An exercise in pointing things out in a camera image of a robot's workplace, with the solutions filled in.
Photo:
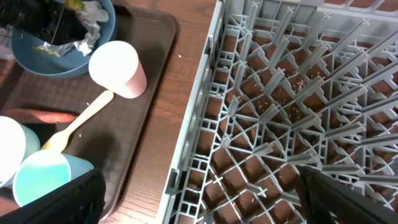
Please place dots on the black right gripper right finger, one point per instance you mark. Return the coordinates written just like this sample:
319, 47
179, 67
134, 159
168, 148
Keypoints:
321, 197

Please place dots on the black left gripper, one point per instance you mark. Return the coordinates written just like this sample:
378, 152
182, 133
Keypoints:
30, 16

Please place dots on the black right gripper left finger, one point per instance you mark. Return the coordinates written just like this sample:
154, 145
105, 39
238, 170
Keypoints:
79, 201

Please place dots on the colourful snack wrapper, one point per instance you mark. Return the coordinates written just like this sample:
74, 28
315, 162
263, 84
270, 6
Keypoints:
46, 49

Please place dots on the light blue plastic cup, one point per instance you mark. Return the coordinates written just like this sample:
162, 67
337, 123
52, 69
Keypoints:
43, 172

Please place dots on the pink plastic cup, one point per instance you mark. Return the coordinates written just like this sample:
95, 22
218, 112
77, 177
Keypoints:
116, 66

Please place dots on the grey plastic dishwasher rack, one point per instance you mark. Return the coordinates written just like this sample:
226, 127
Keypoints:
280, 85

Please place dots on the dark blue plate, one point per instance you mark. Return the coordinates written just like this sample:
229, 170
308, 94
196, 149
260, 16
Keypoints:
73, 64

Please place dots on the yellow plastic spoon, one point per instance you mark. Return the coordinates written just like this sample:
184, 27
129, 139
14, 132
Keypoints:
59, 141

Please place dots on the light blue bowl with rice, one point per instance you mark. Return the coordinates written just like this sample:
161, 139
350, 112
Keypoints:
18, 142

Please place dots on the orange brown food piece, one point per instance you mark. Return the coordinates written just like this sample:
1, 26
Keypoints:
38, 116

